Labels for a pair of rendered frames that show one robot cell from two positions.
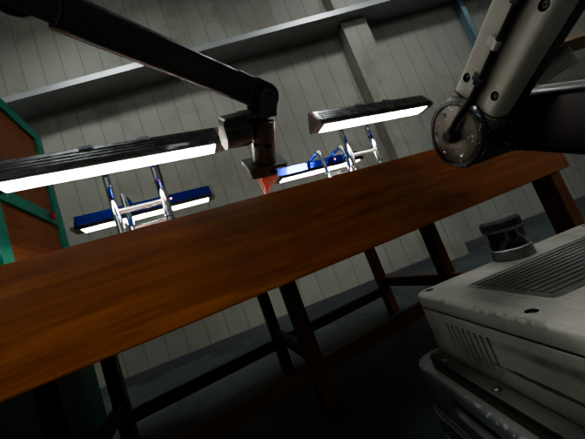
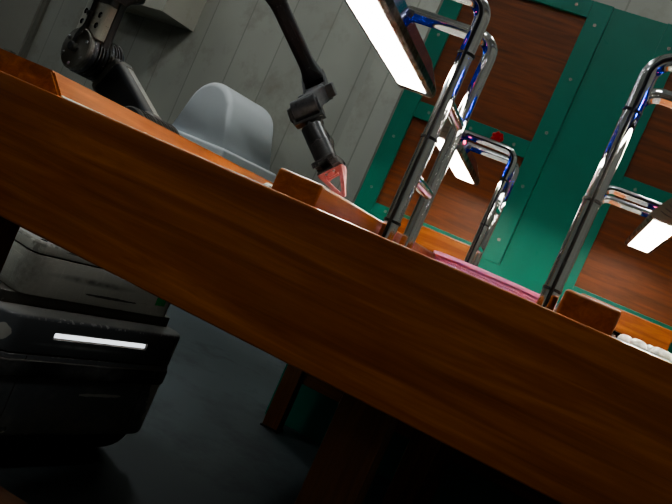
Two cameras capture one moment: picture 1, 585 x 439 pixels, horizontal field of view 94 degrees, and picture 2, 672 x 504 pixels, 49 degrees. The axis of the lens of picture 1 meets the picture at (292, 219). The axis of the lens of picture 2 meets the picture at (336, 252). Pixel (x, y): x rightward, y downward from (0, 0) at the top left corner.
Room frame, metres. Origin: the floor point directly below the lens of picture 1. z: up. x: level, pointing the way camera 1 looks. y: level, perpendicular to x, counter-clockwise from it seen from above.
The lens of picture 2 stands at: (1.93, -1.36, 0.73)
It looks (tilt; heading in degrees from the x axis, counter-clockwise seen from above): 2 degrees down; 129
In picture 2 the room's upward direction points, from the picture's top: 24 degrees clockwise
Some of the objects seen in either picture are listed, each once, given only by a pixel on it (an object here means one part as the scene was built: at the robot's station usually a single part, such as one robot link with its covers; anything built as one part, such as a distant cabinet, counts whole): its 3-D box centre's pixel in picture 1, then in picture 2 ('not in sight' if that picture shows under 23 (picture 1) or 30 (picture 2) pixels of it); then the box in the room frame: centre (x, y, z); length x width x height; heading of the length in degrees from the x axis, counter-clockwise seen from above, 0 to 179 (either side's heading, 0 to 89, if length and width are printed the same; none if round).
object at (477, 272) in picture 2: not in sight; (484, 297); (1.22, 0.01, 0.72); 0.27 x 0.27 x 0.10
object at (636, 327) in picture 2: not in sight; (622, 322); (1.16, 1.06, 0.83); 0.30 x 0.06 x 0.07; 22
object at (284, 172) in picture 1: (319, 165); not in sight; (1.64, -0.27, 1.08); 0.62 x 0.08 x 0.07; 112
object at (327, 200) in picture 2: not in sight; (419, 274); (1.03, 0.06, 0.71); 1.81 x 0.06 x 0.11; 112
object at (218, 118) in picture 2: not in sight; (206, 183); (-2.06, 1.95, 0.66); 0.67 x 0.60 x 1.31; 7
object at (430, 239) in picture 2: not in sight; (428, 239); (0.53, 0.80, 0.83); 0.30 x 0.06 x 0.07; 22
